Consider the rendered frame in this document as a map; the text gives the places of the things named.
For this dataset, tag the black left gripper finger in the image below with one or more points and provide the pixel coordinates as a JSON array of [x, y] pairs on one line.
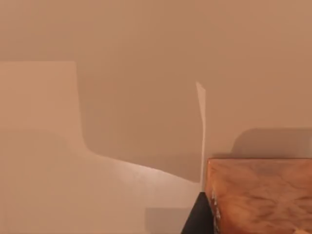
[[201, 217]]

